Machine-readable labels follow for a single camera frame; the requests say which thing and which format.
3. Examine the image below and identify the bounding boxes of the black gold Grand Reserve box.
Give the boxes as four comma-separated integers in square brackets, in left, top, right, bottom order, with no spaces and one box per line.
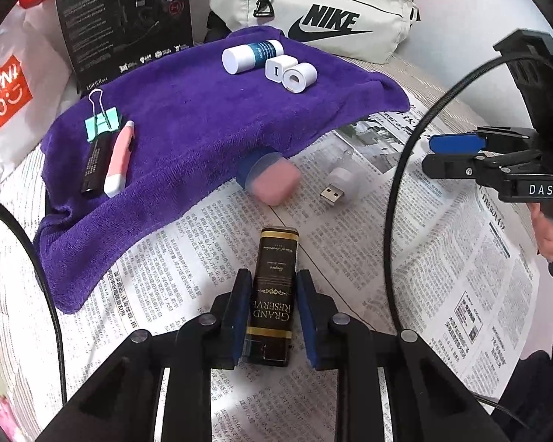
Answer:
[244,227,299,367]

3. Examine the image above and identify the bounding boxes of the white USB night light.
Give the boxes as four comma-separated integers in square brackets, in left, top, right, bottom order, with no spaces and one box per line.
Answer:
[320,166,364,206]

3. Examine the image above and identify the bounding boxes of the pink jar with blue lid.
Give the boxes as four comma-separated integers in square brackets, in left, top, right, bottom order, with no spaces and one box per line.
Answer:
[236,147,302,207]

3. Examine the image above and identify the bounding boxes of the white tape roll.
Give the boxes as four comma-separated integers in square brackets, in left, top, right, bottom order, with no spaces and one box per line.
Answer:
[282,62,317,94]

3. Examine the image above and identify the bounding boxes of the pink white pen tube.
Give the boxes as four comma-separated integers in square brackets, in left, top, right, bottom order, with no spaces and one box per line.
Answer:
[104,120,135,197]

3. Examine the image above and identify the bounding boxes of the white charger plug cube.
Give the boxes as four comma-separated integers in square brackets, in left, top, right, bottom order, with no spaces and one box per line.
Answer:
[264,54,299,84]

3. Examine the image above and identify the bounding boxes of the person right hand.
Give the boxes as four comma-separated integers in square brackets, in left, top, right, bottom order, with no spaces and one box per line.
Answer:
[528,203,553,262]

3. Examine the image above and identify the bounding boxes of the newspaper sheet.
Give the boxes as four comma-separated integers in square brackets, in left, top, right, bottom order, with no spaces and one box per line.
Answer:
[0,54,543,442]

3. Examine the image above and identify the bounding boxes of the beige Nike waist bag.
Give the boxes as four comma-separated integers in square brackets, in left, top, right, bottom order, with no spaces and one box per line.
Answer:
[209,0,420,64]

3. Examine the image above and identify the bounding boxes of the purple fleece towel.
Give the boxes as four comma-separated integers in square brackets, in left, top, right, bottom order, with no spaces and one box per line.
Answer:
[34,26,410,313]

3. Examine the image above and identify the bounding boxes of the green binder clip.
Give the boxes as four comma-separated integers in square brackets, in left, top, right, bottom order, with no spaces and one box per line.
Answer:
[84,88,121,143]

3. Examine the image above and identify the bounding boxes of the white blue cylindrical bottle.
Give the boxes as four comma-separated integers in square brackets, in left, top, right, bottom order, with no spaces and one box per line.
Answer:
[222,40,285,75]

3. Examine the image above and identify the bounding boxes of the white Miniso plastic bag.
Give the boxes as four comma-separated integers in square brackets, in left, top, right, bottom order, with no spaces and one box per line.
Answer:
[0,0,79,184]

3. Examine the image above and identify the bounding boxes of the black Hecate headset box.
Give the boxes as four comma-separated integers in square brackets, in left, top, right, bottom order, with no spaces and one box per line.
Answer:
[55,0,194,95]

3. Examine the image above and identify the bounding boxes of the black cable right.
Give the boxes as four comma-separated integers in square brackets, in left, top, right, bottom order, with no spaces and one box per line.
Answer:
[382,52,553,417]

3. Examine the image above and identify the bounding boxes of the black cable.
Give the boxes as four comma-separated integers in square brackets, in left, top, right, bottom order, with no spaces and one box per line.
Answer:
[0,189,69,406]
[382,52,553,417]

